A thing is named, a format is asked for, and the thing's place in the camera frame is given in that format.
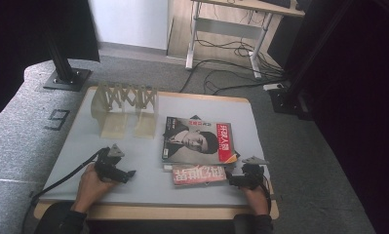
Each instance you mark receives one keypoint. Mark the black curtain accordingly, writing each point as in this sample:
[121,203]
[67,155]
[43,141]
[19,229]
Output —
[361,97]
[13,39]

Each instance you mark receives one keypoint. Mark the black metal stand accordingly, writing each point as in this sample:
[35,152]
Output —
[289,100]
[67,79]

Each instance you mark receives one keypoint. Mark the black keyboard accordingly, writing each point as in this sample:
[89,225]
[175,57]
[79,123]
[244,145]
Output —
[276,2]

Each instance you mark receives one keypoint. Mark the red-brown cover magazine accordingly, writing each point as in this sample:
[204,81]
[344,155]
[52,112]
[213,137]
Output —
[198,175]

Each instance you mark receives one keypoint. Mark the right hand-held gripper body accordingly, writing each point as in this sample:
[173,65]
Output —
[252,177]

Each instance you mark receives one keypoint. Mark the portrait cover magazine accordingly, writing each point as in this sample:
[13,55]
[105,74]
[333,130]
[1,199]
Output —
[195,139]

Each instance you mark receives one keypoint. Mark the white power strip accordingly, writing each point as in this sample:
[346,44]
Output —
[273,86]

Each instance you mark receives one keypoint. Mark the person's left hand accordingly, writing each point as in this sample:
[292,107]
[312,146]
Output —
[91,191]

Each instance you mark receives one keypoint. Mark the person's right hand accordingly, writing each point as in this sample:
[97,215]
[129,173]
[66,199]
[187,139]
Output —
[257,200]

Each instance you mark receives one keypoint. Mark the beige expandable book rack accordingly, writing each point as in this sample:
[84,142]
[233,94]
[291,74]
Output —
[127,97]

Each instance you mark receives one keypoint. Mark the wooden desk with white legs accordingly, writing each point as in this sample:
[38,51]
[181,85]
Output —
[227,28]

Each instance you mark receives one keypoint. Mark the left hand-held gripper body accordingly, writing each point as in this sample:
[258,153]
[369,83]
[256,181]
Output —
[107,167]

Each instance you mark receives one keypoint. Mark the light grey table mat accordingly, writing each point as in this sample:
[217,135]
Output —
[140,191]

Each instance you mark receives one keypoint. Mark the light wooden table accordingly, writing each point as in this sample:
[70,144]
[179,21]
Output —
[149,213]

